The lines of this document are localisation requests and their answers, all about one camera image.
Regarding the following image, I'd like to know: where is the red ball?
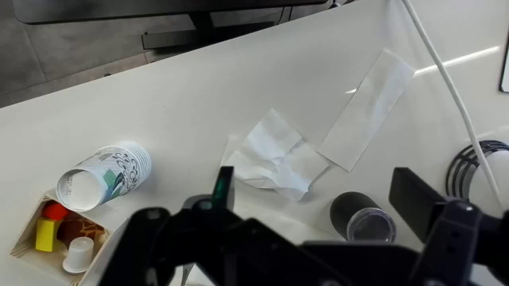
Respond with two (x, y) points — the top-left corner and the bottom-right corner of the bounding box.
(41, 202), (70, 221)

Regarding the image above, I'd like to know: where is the white coffee pod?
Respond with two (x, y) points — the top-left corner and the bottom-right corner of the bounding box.
(62, 237), (94, 275)

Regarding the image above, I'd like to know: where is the yellow block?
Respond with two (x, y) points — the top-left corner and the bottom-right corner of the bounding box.
(35, 220), (57, 253)

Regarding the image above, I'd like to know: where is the white power cable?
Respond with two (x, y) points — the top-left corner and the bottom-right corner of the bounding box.
(401, 0), (504, 210)

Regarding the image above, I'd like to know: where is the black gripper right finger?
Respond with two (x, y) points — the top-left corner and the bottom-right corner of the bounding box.
(388, 167), (445, 242)

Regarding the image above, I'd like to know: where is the wooden tray with compartment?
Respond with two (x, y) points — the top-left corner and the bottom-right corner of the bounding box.
(11, 191), (127, 286)

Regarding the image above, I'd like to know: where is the brown giraffe toy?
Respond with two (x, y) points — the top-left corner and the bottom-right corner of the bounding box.
(57, 215), (105, 247)

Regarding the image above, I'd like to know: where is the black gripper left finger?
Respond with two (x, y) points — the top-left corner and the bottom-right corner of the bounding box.
(211, 166), (235, 210)

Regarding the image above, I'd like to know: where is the black tumbler with lid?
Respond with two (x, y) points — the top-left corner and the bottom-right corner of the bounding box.
(329, 193), (396, 244)

